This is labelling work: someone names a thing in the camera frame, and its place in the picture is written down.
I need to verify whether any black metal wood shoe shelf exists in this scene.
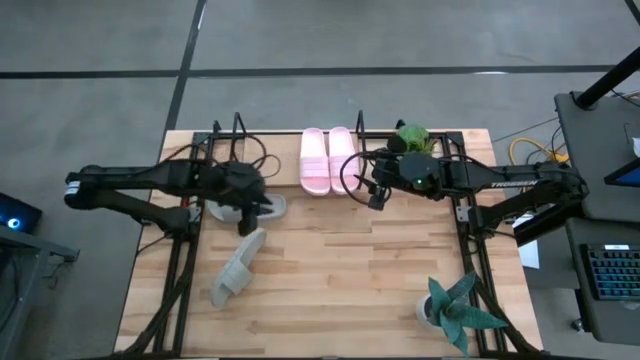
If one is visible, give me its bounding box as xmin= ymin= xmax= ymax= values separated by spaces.
xmin=227 ymin=110 xmax=370 ymax=194

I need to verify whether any grey rubber slide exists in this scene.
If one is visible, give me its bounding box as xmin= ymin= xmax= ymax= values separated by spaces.
xmin=207 ymin=192 xmax=289 ymax=224
xmin=209 ymin=227 xmax=268 ymax=310

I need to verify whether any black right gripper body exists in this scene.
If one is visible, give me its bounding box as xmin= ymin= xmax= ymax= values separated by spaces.
xmin=372 ymin=152 xmax=404 ymax=191

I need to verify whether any dark desk with keyboard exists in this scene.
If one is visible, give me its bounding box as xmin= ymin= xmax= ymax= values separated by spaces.
xmin=564 ymin=217 xmax=640 ymax=347

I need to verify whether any black rig pole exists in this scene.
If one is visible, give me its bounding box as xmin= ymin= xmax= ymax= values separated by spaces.
xmin=574 ymin=47 xmax=640 ymax=110

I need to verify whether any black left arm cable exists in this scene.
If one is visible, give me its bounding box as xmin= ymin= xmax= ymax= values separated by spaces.
xmin=172 ymin=133 xmax=283 ymax=181

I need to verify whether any black backlit keyboard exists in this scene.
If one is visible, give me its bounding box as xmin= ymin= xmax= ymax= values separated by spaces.
xmin=579 ymin=243 xmax=640 ymax=302

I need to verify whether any teal succulent in white pot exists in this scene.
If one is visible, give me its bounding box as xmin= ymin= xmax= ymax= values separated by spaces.
xmin=415 ymin=272 xmax=510 ymax=357

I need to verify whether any green plant in patterned pot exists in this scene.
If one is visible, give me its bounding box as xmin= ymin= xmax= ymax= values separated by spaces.
xmin=397 ymin=123 xmax=437 ymax=155

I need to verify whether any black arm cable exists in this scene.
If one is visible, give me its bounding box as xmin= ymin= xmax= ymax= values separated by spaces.
xmin=339 ymin=149 xmax=397 ymax=207
xmin=172 ymin=133 xmax=283 ymax=181

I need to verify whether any yellow floor cable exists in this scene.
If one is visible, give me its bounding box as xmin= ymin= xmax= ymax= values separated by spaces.
xmin=508 ymin=137 xmax=570 ymax=167

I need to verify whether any white paper sheet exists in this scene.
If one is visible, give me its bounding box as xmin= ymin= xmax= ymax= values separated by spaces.
xmin=516 ymin=213 xmax=542 ymax=270

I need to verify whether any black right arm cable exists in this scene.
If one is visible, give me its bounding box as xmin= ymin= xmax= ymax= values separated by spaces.
xmin=339 ymin=149 xmax=397 ymax=207

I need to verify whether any grey metal stand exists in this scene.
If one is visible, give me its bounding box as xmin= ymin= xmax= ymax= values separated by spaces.
xmin=0 ymin=224 xmax=81 ymax=360

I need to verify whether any grey side desk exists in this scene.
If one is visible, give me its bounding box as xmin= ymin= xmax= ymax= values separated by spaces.
xmin=553 ymin=91 xmax=640 ymax=224

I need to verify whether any black device with blue light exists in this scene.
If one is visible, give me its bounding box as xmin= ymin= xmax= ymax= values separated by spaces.
xmin=0 ymin=192 xmax=44 ymax=235

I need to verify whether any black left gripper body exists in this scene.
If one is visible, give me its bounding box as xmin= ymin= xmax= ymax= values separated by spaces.
xmin=213 ymin=168 xmax=264 ymax=209

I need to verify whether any blue screen laptop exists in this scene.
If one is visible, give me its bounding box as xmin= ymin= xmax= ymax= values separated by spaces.
xmin=603 ymin=158 xmax=640 ymax=189

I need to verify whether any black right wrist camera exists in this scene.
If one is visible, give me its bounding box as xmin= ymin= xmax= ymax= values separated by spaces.
xmin=368 ymin=187 xmax=392 ymax=211

